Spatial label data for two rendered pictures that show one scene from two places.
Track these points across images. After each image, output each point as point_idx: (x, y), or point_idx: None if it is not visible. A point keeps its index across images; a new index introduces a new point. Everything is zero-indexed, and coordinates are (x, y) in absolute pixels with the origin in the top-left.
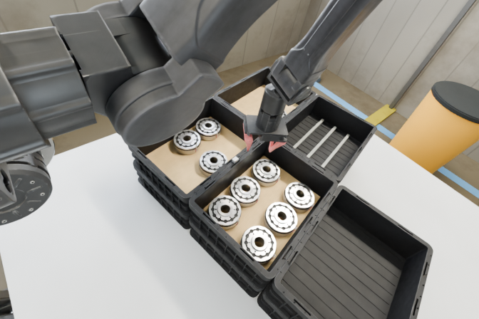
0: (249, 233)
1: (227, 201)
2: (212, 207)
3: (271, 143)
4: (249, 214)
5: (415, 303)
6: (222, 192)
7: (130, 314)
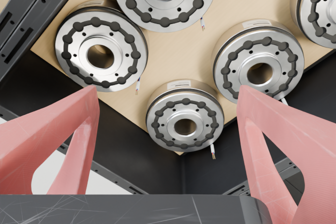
0: (164, 106)
1: (104, 33)
2: (64, 48)
3: (256, 124)
4: (174, 43)
5: None
6: None
7: (5, 121)
